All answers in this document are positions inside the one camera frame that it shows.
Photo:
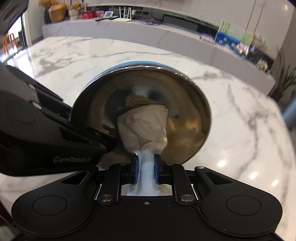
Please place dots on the white marble tv console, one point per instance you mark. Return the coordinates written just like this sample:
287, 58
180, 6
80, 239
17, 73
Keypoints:
167, 38

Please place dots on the potted green leaf plant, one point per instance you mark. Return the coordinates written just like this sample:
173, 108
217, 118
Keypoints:
284, 75

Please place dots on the grey pedal trash bin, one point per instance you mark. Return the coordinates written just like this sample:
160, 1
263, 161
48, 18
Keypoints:
289, 113

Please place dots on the small digital clock display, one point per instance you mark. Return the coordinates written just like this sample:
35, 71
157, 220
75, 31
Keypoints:
108, 14

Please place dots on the blue stainless steel bowl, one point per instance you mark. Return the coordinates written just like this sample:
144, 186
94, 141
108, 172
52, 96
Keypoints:
144, 105

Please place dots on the lotus pond painting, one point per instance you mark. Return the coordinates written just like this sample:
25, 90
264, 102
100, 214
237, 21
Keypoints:
234, 38

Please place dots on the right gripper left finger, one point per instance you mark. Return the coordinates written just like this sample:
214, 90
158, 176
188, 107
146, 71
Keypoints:
117, 175

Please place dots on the white wifi router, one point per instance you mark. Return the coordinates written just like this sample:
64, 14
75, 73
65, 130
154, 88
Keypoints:
125, 15

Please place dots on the red gift box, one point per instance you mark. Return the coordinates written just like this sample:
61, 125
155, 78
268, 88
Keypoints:
88, 14

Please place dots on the white paper towel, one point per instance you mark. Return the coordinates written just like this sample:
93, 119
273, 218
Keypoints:
143, 132

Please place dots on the golden round vase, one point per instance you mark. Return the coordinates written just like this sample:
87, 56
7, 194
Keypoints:
57, 12

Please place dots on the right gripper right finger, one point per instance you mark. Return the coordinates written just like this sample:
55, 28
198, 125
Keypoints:
174, 175

